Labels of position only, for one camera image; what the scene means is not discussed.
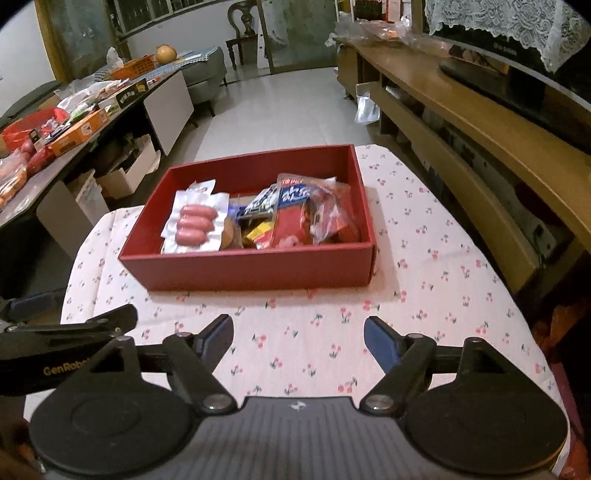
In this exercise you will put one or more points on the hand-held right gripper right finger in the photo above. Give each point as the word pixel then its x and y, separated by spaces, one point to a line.
pixel 381 344

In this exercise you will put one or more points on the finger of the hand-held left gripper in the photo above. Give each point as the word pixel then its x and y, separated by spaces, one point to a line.
pixel 34 305
pixel 69 328

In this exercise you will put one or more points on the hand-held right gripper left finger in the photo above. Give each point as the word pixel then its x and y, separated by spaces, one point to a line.
pixel 217 341

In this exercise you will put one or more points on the red cardboard box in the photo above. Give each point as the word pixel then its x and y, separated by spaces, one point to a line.
pixel 254 272

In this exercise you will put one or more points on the steamed cake packet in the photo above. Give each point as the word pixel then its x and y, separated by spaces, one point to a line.
pixel 231 235

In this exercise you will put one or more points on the red yellow snack packet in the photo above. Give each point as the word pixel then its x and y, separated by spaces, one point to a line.
pixel 261 233

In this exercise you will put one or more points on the clear pink sausage packet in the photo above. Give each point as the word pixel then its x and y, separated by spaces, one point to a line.
pixel 194 224

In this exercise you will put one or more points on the clear red cartoon packet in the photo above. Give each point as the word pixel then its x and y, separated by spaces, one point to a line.
pixel 334 217

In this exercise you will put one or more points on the red packet with blue label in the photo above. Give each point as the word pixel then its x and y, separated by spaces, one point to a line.
pixel 293 217

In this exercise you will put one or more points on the white printed packet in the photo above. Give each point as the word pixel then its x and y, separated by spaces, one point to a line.
pixel 201 187

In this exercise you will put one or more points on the cherry print blanket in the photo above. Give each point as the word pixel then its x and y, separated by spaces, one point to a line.
pixel 438 277

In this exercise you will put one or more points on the dark side table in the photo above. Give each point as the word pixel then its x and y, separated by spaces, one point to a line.
pixel 46 184

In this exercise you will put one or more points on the blue snack packet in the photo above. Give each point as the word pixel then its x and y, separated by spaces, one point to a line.
pixel 242 212

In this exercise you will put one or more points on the white black noodle packet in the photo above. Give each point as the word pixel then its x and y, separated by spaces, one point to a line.
pixel 261 201

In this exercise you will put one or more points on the open cardboard box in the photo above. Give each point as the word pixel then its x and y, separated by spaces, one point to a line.
pixel 124 177

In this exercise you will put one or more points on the orange flat box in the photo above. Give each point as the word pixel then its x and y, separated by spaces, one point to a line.
pixel 76 134

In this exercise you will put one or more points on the orange plastic bag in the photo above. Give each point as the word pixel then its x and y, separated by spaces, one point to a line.
pixel 565 332

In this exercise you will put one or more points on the black box with yellow print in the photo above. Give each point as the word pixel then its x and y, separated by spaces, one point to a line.
pixel 124 94

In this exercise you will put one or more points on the clear plastic bag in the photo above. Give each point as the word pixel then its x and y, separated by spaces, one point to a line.
pixel 367 108

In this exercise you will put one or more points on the white cabinet door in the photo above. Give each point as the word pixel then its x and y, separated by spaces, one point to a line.
pixel 168 110

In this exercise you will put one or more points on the wooden media bench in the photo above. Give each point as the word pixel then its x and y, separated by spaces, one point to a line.
pixel 485 120

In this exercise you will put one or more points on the orange plastic crate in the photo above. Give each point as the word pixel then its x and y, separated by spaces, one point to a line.
pixel 134 68

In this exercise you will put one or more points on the grey sofa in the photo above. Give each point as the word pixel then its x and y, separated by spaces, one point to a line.
pixel 203 76

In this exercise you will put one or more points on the yellow pomelo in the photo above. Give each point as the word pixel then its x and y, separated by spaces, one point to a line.
pixel 166 54

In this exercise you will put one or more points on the black television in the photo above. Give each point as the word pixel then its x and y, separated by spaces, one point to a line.
pixel 517 87

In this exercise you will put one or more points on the pile of clear plastic wrap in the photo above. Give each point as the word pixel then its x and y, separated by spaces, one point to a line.
pixel 383 32

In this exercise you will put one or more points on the wooden chair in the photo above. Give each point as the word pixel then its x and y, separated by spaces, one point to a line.
pixel 242 27

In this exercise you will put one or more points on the white lace cloth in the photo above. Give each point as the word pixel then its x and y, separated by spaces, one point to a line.
pixel 508 18

